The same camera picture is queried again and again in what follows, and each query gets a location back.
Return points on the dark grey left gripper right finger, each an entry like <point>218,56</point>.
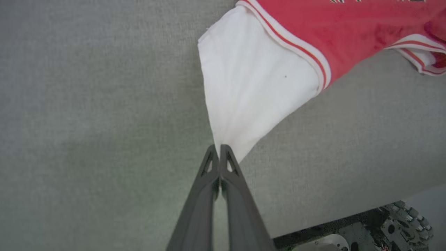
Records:
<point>244,219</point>

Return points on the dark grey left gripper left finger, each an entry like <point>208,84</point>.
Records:
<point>198,216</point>

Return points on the red and white jersey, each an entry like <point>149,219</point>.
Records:
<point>258,76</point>

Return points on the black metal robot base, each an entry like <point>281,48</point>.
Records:
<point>400,226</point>

